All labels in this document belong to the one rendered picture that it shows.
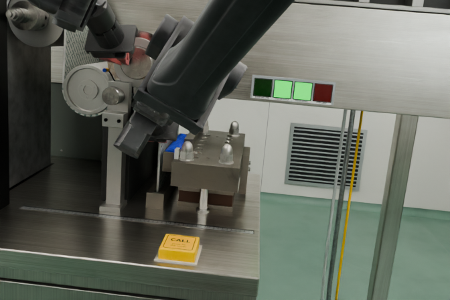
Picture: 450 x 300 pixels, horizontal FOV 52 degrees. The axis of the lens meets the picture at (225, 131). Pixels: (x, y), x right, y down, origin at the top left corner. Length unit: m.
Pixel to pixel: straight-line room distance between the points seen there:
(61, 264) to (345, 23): 0.99
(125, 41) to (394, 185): 1.08
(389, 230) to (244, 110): 2.25
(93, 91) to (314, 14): 0.67
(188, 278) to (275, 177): 3.05
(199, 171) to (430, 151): 3.15
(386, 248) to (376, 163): 2.24
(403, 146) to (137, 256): 1.04
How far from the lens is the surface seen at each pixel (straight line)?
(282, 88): 1.39
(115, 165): 1.11
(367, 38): 1.42
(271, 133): 3.80
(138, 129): 0.92
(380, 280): 1.83
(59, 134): 1.57
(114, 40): 0.96
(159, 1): 1.43
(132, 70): 1.09
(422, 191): 4.14
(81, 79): 1.15
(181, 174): 1.09
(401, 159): 1.67
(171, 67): 0.41
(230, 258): 0.94
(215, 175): 1.08
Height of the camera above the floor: 1.33
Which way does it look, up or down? 12 degrees down
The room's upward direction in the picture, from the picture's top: 5 degrees clockwise
